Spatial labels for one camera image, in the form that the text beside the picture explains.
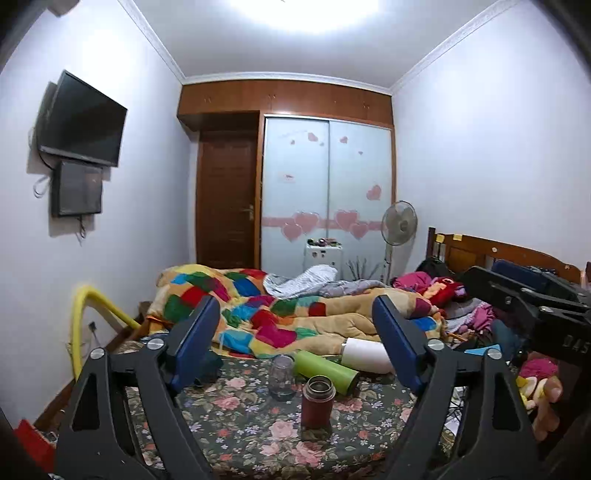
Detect green thermos bottle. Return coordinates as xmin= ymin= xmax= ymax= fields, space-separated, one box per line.
xmin=294 ymin=350 xmax=361 ymax=396

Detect wooden wardrobe with sliding doors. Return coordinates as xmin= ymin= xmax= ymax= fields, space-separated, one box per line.
xmin=178 ymin=79 xmax=396 ymax=282

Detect white cup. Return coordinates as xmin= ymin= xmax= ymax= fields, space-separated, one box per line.
xmin=341 ymin=338 xmax=396 ymax=374

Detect black bag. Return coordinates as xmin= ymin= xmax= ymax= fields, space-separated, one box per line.
xmin=416 ymin=257 xmax=456 ymax=280

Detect brown wooden door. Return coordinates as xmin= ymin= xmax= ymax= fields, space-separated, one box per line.
xmin=196 ymin=130 xmax=259 ymax=271

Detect floral bed sheet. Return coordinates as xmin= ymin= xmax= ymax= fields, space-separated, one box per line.
xmin=111 ymin=353 xmax=462 ymax=480

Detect pink plush toy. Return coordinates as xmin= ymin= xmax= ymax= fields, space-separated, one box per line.
xmin=519 ymin=357 xmax=562 ymax=380

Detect ceiling light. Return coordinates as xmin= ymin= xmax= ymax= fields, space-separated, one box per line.
xmin=222 ymin=0 xmax=384 ymax=34

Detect pink clothes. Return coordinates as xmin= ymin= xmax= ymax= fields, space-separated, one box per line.
xmin=392 ymin=271 xmax=433 ymax=292

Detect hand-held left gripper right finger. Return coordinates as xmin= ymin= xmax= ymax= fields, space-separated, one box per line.
xmin=372 ymin=294 xmax=542 ymax=480

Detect standing electric fan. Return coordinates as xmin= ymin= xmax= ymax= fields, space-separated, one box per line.
xmin=379 ymin=200 xmax=419 ymax=282

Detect red thermos bottle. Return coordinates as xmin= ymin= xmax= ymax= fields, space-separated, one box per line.
xmin=301 ymin=375 xmax=337 ymax=430

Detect small black wall monitor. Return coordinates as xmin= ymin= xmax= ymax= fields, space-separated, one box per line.
xmin=51 ymin=159 xmax=104 ymax=219

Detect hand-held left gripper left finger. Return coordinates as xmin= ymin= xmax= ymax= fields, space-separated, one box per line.
xmin=55 ymin=295 xmax=222 ymax=480

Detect clear glass jar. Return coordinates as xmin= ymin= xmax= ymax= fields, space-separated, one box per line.
xmin=269 ymin=354 xmax=296 ymax=401

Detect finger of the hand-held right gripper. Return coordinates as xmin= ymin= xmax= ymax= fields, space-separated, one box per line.
xmin=461 ymin=266 xmax=591 ymax=325
xmin=491 ymin=260 xmax=591 ymax=305

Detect colourful patchwork quilt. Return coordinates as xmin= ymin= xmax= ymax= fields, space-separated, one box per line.
xmin=148 ymin=264 xmax=446 ymax=360

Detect yellow and tan plush toy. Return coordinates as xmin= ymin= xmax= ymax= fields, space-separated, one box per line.
xmin=516 ymin=376 xmax=565 ymax=440

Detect red plush toy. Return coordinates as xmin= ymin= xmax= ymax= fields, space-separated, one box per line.
xmin=418 ymin=276 xmax=470 ymax=308

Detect red bag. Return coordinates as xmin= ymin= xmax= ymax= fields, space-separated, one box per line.
xmin=14 ymin=419 xmax=57 ymax=472

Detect wooden bed headboard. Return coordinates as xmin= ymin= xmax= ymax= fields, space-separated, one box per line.
xmin=427 ymin=227 xmax=583 ymax=284

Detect small white cabinet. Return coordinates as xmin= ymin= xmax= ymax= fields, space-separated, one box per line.
xmin=303 ymin=244 xmax=345 ymax=281

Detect black wall television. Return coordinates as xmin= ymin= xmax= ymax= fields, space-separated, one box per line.
xmin=37 ymin=70 xmax=129 ymax=168

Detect grey striped blanket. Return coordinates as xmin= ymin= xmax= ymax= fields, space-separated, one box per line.
xmin=263 ymin=264 xmax=393 ymax=300

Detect yellow bent pipe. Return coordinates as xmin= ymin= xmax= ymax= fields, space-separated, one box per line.
xmin=69 ymin=285 xmax=141 ymax=379

